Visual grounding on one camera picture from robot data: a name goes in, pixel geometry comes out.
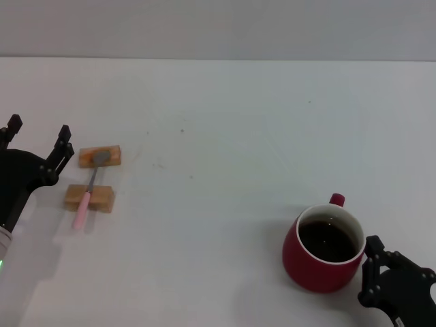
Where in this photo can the notched plain wooden block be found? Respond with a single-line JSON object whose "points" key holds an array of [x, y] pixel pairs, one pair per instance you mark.
{"points": [[100, 197]]}

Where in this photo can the wooden block with orange stain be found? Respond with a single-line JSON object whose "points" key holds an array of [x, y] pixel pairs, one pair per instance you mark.
{"points": [[86, 157]]}

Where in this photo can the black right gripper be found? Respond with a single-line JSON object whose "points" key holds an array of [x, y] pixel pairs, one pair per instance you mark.
{"points": [[405, 293]]}

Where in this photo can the red cup with coffee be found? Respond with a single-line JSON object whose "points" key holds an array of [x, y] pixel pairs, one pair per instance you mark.
{"points": [[306, 269]]}

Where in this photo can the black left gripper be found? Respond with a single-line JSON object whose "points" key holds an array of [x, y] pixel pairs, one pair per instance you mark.
{"points": [[17, 173]]}

